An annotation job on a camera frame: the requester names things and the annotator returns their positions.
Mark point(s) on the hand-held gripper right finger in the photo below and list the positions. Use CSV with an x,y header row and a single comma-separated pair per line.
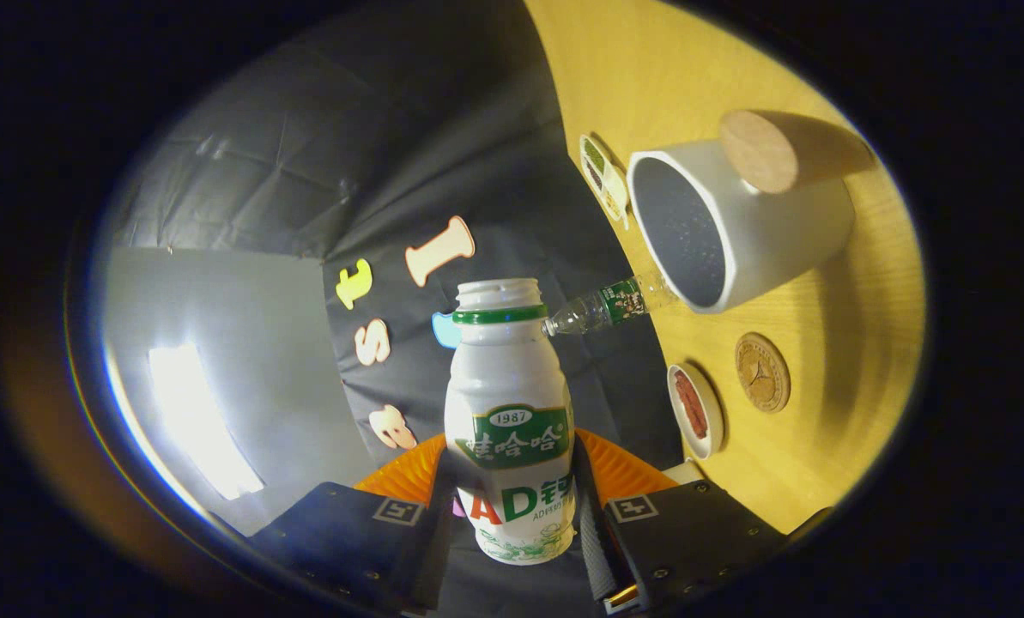
x,y
596,541

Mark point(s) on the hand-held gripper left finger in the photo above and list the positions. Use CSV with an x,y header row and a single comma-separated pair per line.
x,y
434,549

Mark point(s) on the white juice bottle green label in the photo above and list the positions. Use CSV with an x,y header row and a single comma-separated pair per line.
x,y
507,378

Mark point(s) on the round cork coaster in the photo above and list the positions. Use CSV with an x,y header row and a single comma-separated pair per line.
x,y
762,373

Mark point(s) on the clear plastic water bottle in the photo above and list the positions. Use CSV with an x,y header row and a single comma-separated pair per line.
x,y
615,300

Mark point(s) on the cream toaster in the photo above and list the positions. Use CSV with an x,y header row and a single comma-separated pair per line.
x,y
683,474

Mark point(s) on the reddish brown sausage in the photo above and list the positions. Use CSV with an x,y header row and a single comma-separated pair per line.
x,y
685,390
697,421

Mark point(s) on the white round plate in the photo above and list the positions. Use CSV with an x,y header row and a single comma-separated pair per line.
x,y
714,421

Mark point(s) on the ceiling light panel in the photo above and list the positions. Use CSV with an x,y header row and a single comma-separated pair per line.
x,y
198,421

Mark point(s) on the wooden table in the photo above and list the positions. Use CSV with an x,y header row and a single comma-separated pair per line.
x,y
846,360

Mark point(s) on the white divided dish with grains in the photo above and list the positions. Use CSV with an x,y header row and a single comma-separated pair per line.
x,y
615,184

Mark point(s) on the black backdrop cloth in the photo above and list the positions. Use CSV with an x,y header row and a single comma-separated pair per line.
x,y
443,112

